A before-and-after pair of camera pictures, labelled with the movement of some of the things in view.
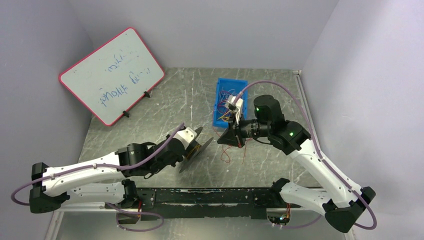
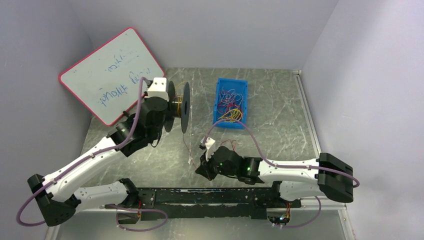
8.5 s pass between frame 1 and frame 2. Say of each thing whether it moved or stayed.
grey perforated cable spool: moved
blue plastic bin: stayed
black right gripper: moved
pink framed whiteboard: stayed
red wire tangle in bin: stayed
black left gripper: moved
